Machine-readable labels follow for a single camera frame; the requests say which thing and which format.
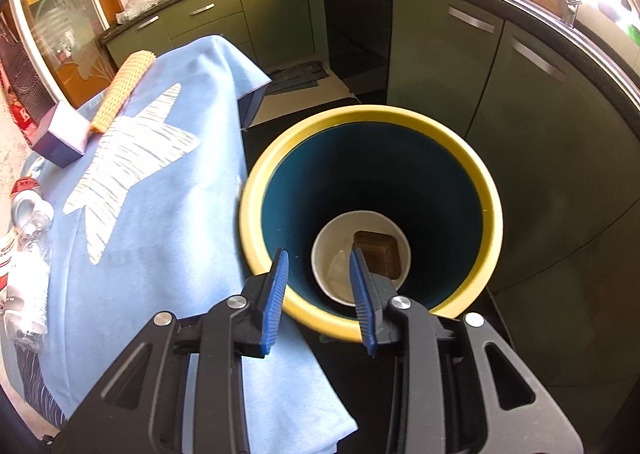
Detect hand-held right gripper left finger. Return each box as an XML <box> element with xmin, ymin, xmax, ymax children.
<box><xmin>50</xmin><ymin>248</ymin><xmax>291</xmax><ymax>454</ymax></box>

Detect light blue printed cloth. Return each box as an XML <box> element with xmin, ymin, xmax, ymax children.
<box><xmin>0</xmin><ymin>34</ymin><xmax>358</xmax><ymax>450</ymax></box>

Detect yellow rimmed teal trash bin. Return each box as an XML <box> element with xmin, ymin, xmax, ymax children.
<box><xmin>239</xmin><ymin>105</ymin><xmax>503</xmax><ymax>341</ymax></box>

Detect white and red carton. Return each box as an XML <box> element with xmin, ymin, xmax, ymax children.
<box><xmin>0</xmin><ymin>234</ymin><xmax>51</xmax><ymax>341</ymax></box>

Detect red patterned cloth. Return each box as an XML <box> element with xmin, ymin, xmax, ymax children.
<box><xmin>0</xmin><ymin>9</ymin><xmax>37</xmax><ymax>145</ymax></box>

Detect clear plastic bag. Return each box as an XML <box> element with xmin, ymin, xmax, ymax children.
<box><xmin>117</xmin><ymin>0</ymin><xmax>163</xmax><ymax>22</ymax></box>

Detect orange foam fruit net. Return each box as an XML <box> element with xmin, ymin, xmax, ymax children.
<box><xmin>89</xmin><ymin>50</ymin><xmax>152</xmax><ymax>135</ymax></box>

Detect red drink can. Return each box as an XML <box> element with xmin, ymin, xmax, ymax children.
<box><xmin>11</xmin><ymin>176</ymin><xmax>43</xmax><ymax>226</ymax></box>

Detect brown plastic tray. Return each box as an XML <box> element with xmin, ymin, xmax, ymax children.
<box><xmin>353</xmin><ymin>230</ymin><xmax>404</xmax><ymax>285</ymax></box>

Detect purple cardboard box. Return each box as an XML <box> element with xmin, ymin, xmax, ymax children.
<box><xmin>31</xmin><ymin>100</ymin><xmax>88</xmax><ymax>169</ymax></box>

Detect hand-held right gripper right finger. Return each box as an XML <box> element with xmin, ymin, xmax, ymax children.
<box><xmin>349</xmin><ymin>243</ymin><xmax>586</xmax><ymax>454</ymax></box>

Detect clear plastic bottle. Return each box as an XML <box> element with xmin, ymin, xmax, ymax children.
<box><xmin>15</xmin><ymin>201</ymin><xmax>55</xmax><ymax>257</ymax></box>

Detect green kitchen cabinets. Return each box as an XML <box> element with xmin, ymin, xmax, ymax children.
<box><xmin>105</xmin><ymin>0</ymin><xmax>640</xmax><ymax>385</ymax></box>

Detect grey floor mat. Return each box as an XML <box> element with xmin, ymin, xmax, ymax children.
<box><xmin>267</xmin><ymin>61</ymin><xmax>331</xmax><ymax>95</ymax></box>

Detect orange framed glass door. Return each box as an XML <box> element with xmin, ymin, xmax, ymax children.
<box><xmin>10</xmin><ymin>0</ymin><xmax>123</xmax><ymax>110</ymax></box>

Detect dark striped cloth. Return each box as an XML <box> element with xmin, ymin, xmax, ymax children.
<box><xmin>15</xmin><ymin>344</ymin><xmax>68</xmax><ymax>427</ymax></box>

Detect white paper bowl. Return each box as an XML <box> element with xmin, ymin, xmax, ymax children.
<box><xmin>311</xmin><ymin>210</ymin><xmax>412</xmax><ymax>307</ymax></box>

